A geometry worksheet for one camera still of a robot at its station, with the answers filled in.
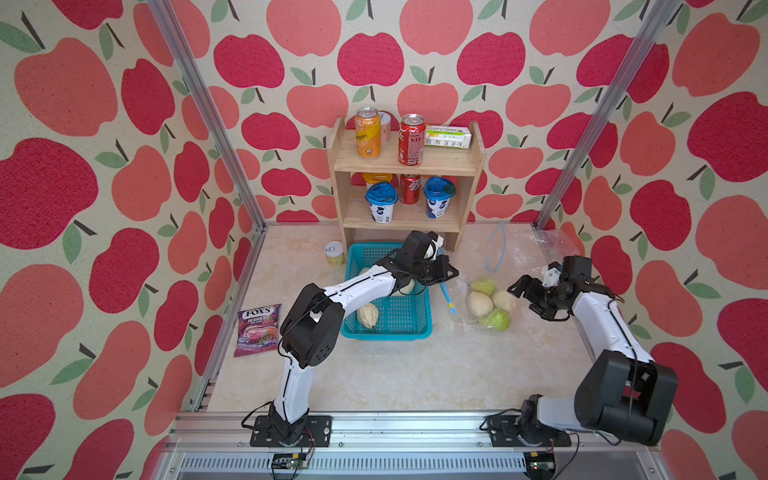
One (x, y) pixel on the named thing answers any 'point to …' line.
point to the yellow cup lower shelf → (372, 178)
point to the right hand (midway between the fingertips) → (523, 302)
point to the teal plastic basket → (404, 317)
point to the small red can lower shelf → (409, 187)
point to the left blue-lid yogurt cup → (381, 197)
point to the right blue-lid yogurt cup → (438, 192)
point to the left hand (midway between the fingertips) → (464, 280)
